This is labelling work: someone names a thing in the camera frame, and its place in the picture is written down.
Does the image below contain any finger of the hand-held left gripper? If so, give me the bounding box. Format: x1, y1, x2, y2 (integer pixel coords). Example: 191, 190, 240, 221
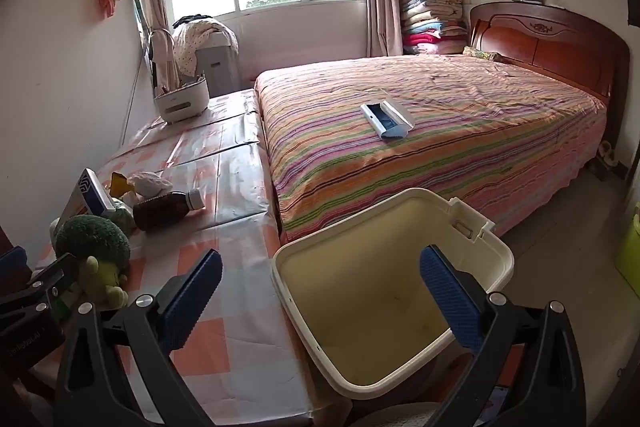
29, 254, 81, 308
0, 246, 31, 295

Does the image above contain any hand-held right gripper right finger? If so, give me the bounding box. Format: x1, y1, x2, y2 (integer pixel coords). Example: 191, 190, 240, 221
419, 244, 587, 427

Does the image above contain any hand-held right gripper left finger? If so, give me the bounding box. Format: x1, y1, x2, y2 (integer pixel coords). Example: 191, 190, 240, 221
55, 250, 224, 427

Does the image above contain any green white plastic bag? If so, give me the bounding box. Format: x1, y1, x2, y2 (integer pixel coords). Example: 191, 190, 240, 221
102, 199, 137, 238

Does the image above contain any white blue carton box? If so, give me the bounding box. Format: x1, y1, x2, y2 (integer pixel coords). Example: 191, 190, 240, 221
52, 168, 118, 233

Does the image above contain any brown glass bottle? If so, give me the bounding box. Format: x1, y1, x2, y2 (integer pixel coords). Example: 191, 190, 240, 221
132, 188, 207, 232

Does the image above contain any cream plastic bin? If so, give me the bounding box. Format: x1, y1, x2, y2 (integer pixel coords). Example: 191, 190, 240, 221
271, 187, 516, 400

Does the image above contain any yellow snack wrapper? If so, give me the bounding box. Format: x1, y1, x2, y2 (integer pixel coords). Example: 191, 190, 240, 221
110, 172, 138, 198

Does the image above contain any white lace ball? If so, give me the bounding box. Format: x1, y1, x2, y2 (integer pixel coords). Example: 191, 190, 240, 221
126, 172, 172, 198

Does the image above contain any green broccoli plush toy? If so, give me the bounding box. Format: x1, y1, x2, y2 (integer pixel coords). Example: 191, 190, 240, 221
52, 214, 132, 310

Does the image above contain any orange white checkered tablecloth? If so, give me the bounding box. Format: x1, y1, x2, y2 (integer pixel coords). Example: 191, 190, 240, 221
30, 89, 351, 427

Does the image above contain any striped bedsheet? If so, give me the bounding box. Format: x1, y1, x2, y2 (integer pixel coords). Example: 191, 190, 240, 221
254, 54, 608, 245

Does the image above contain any green plastic tub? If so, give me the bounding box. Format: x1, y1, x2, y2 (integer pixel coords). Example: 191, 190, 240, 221
616, 204, 640, 298

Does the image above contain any white box with blue window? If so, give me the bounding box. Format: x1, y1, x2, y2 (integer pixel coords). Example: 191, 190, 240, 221
360, 101, 416, 142

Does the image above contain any white desk organizer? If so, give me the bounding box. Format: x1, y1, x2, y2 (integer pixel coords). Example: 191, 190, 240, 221
152, 74, 210, 124

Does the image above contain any white cabinet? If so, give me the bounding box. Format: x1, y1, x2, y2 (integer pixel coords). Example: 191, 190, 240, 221
197, 29, 241, 98

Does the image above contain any floral pillow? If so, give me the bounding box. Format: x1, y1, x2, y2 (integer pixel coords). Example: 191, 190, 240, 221
462, 47, 501, 62

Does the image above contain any pile of dotted clothes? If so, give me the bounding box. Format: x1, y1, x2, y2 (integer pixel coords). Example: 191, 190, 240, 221
172, 13, 236, 78

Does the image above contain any wooden bed headboard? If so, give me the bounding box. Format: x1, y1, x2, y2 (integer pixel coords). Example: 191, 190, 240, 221
467, 2, 631, 180

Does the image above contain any stack of folded quilts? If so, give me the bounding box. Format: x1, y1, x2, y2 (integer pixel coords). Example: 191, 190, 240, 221
401, 0, 468, 55

